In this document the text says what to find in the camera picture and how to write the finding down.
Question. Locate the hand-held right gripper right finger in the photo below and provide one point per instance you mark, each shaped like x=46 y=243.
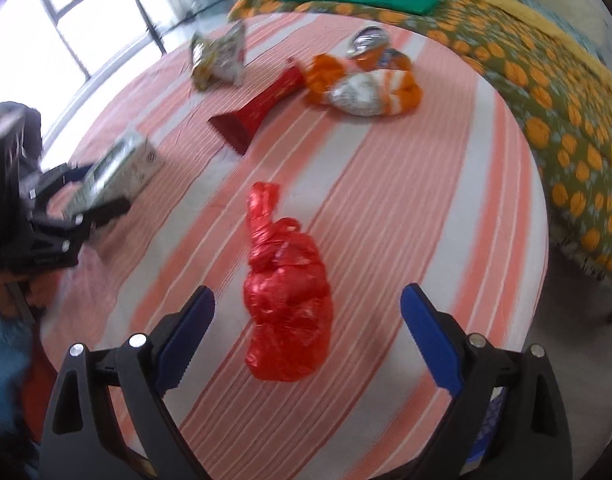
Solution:
x=431 y=340

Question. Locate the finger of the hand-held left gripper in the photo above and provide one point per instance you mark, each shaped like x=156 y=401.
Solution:
x=95 y=212
x=60 y=177

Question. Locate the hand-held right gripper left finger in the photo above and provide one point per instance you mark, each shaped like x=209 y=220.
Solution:
x=185 y=340

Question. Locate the white green carton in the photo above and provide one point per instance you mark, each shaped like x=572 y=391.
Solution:
x=123 y=165

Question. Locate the red plastic bag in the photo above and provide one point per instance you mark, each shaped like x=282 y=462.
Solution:
x=286 y=305

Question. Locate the pink white striped sheet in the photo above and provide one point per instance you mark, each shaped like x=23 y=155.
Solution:
x=376 y=200

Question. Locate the red paper packet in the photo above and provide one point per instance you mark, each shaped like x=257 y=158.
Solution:
x=256 y=110

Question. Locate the green white snack bag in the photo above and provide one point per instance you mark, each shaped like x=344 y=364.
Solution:
x=218 y=55

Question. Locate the orange snack bag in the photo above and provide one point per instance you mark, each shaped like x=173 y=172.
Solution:
x=366 y=92

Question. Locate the orange floral green quilt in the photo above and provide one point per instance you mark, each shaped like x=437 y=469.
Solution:
x=561 y=110

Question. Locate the white pillow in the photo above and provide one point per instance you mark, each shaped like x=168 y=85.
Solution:
x=581 y=20

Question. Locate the window with dark frame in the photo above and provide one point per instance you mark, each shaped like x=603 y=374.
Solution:
x=85 y=15

